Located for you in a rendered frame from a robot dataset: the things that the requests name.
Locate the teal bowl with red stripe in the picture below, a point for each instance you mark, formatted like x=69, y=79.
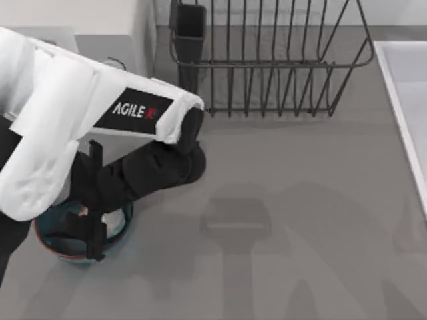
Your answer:
x=115, y=230

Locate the black utensil holder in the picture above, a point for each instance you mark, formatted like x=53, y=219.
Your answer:
x=189, y=30

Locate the white sink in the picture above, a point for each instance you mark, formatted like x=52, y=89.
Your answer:
x=405, y=86

